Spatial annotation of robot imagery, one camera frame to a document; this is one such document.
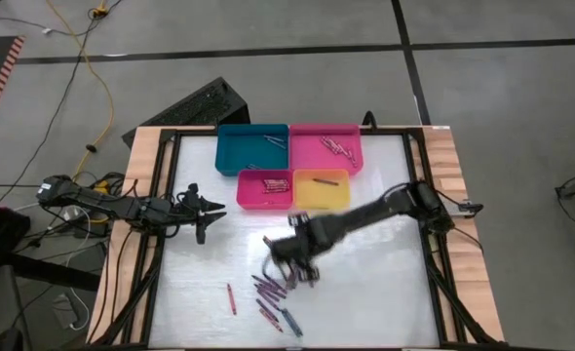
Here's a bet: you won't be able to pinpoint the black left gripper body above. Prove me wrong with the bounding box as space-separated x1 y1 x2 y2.
172 182 209 246

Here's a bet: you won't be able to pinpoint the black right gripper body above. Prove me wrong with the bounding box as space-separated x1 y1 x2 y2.
269 211 348 273

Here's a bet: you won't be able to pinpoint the small pink plastic bin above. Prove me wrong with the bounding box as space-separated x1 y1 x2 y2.
236 169 295 212

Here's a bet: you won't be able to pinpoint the small yellow plastic bin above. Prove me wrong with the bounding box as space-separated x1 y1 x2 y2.
292 168 352 212

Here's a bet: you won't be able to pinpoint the large teal plastic bin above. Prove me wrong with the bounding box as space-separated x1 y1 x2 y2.
213 123 290 177

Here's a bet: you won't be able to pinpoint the wooden table border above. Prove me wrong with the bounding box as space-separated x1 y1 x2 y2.
86 125 507 345

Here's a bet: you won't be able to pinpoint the large pink plastic bin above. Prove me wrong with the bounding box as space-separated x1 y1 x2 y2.
288 123 365 176

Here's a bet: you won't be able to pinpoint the black keyboard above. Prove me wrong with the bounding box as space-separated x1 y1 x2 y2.
121 76 251 149

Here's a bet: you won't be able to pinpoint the black computer mouse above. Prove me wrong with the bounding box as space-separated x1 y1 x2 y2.
0 326 25 351

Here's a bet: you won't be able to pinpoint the white cable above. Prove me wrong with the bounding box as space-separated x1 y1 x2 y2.
65 204 93 332

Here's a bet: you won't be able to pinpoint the yellow cable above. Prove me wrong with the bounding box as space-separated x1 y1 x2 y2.
46 0 117 179

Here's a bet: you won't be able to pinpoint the black floor cable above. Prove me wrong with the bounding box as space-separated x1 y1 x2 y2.
0 0 126 206

